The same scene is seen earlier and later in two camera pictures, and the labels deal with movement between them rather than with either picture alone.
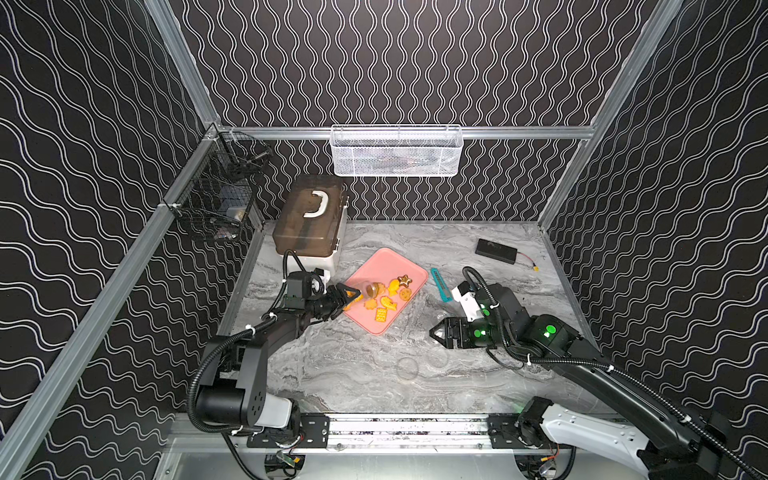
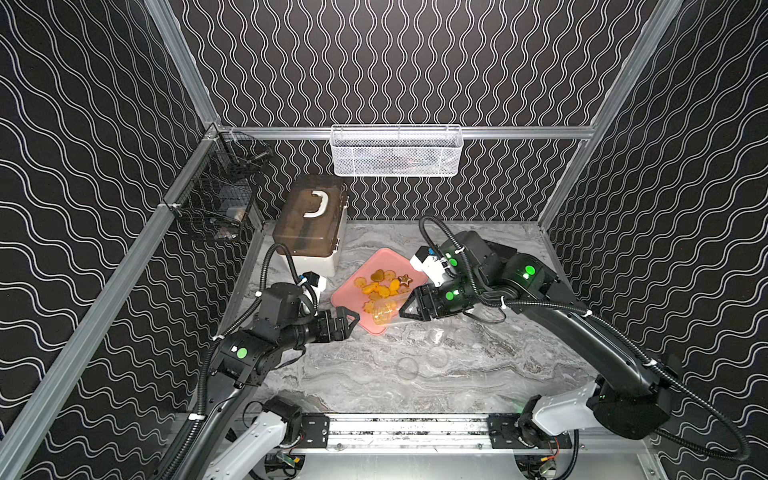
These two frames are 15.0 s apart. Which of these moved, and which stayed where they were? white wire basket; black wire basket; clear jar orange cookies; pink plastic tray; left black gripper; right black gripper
Moved: right black gripper; clear jar orange cookies; left black gripper
Stayed: pink plastic tray; black wire basket; white wire basket
